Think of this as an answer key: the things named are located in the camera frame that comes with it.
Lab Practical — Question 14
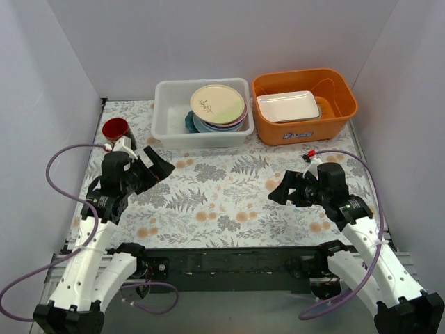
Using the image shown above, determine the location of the pink round plate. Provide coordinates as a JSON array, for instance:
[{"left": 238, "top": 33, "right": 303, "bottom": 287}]
[{"left": 203, "top": 102, "right": 248, "bottom": 128}]

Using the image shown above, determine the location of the pale peach bottom plate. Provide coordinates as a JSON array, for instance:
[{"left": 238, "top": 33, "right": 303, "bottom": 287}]
[{"left": 193, "top": 116, "right": 244, "bottom": 135}]

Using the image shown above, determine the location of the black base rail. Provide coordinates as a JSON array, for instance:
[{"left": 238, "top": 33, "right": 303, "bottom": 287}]
[{"left": 129, "top": 243, "right": 343, "bottom": 299}]

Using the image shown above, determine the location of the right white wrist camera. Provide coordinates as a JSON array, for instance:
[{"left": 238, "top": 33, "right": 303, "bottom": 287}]
[{"left": 302, "top": 150, "right": 323, "bottom": 180}]

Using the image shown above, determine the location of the white rectangular tray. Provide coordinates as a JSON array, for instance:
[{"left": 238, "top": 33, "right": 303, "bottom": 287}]
[{"left": 257, "top": 90, "right": 321, "bottom": 123}]

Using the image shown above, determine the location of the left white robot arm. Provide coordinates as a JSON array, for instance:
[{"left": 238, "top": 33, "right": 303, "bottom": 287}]
[{"left": 33, "top": 146, "right": 175, "bottom": 333}]

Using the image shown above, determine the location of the cream round plate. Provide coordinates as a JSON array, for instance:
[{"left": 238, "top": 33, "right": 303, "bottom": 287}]
[{"left": 190, "top": 84, "right": 245, "bottom": 125}]

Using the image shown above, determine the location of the floral patterned table mat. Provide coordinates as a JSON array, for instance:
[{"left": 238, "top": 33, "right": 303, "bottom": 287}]
[{"left": 101, "top": 101, "right": 378, "bottom": 248}]

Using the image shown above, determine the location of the blue round plate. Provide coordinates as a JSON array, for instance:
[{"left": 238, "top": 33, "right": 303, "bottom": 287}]
[{"left": 193, "top": 116, "right": 243, "bottom": 132}]

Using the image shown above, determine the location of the teal scalloped plate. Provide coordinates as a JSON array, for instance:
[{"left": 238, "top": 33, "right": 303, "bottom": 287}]
[{"left": 184, "top": 111, "right": 199, "bottom": 134}]

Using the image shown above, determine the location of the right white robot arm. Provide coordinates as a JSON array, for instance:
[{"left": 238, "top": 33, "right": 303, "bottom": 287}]
[{"left": 268, "top": 163, "right": 444, "bottom": 333}]

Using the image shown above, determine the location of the white deep plate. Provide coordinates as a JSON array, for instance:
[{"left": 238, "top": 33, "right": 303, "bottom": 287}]
[{"left": 193, "top": 114, "right": 244, "bottom": 133}]

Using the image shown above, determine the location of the white plastic bin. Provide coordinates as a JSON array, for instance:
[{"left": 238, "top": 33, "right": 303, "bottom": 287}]
[{"left": 151, "top": 78, "right": 254, "bottom": 149}]

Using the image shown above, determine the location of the red and black mug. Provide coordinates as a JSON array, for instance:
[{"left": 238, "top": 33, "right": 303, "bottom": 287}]
[{"left": 102, "top": 118, "right": 137, "bottom": 150}]

